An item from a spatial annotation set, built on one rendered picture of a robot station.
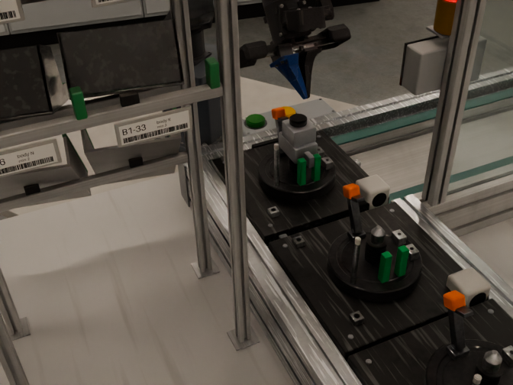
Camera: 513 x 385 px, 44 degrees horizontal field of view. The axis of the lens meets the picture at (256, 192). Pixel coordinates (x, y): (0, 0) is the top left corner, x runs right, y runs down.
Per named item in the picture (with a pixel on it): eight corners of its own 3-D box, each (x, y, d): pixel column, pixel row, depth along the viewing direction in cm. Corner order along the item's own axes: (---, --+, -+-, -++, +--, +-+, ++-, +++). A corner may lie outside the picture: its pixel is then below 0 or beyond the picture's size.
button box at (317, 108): (234, 143, 137) (233, 118, 133) (320, 120, 143) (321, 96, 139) (247, 160, 132) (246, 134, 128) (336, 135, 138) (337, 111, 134)
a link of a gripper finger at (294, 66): (268, 65, 103) (282, 56, 98) (288, 60, 105) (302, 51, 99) (279, 106, 104) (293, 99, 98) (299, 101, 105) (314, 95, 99)
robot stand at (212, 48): (189, 114, 154) (182, 37, 142) (241, 129, 149) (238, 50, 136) (153, 143, 144) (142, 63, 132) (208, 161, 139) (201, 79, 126)
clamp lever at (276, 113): (276, 149, 117) (270, 108, 115) (286, 146, 118) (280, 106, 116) (285, 153, 114) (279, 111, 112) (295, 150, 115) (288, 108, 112)
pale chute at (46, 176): (12, 208, 107) (8, 182, 107) (91, 195, 109) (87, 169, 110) (-37, 182, 79) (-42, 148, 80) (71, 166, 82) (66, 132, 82)
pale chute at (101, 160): (100, 185, 111) (96, 160, 112) (175, 173, 114) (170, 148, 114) (83, 153, 84) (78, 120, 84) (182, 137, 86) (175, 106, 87)
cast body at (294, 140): (278, 146, 113) (278, 111, 109) (300, 140, 114) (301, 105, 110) (300, 170, 107) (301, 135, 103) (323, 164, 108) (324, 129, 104)
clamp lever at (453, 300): (446, 347, 81) (441, 293, 79) (459, 341, 82) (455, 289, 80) (466, 359, 78) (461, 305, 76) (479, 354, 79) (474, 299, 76)
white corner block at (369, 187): (353, 197, 113) (354, 179, 111) (375, 190, 115) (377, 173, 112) (367, 212, 110) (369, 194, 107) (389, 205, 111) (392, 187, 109)
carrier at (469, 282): (268, 251, 103) (267, 189, 95) (394, 209, 110) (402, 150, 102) (345, 363, 85) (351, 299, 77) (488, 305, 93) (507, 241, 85)
